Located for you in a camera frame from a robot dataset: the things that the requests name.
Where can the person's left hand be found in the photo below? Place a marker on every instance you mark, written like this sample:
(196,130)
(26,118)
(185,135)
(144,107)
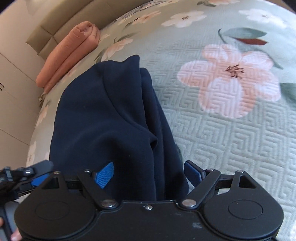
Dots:
(15,236)

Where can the floral green bedspread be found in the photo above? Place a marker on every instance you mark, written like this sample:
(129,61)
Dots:
(219,127)

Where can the folded pink blanket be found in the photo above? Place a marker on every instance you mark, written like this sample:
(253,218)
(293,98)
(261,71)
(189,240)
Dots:
(69,53)

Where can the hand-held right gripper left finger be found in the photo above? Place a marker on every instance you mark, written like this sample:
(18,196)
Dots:
(105,175)

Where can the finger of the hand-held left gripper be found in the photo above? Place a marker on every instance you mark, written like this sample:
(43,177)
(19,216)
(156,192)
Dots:
(38,180)

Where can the beige padded headboard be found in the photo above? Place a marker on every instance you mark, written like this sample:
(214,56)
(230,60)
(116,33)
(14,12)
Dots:
(69,20)

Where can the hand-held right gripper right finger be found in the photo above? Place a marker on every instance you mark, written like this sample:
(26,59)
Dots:
(193,172)

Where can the navy blue striped hoodie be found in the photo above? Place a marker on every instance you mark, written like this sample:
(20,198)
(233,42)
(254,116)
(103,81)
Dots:
(104,115)

